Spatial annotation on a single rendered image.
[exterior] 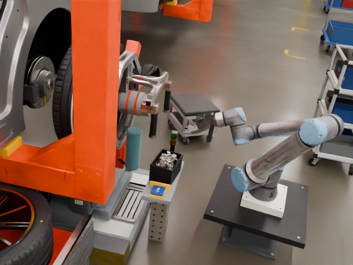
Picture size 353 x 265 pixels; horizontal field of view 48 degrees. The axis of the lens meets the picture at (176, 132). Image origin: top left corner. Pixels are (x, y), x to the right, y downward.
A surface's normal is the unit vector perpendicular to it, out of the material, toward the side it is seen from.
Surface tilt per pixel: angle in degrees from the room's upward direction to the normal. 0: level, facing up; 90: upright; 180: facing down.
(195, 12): 90
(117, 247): 0
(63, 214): 90
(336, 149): 90
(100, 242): 0
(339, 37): 90
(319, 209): 0
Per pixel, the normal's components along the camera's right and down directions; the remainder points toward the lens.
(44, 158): -0.20, 0.46
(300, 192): 0.11, -0.87
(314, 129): -0.78, 0.14
